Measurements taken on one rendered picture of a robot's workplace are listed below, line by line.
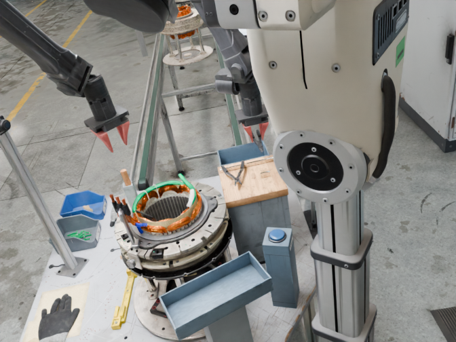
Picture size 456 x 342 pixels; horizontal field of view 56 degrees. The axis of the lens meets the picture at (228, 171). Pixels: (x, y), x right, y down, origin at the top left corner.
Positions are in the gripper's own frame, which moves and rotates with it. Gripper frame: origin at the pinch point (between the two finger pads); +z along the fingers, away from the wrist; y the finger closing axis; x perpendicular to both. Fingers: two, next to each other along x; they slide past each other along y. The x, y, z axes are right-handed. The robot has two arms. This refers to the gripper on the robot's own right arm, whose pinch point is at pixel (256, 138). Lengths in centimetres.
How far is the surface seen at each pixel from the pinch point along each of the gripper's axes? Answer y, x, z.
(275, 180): -2.9, 7.0, 11.8
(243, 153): 2.9, -18.0, 15.7
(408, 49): -150, -188, 66
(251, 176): 3.8, 2.2, 11.9
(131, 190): 38.7, 9.9, 1.7
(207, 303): 23, 44, 15
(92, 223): 67, -28, 39
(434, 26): -147, -152, 38
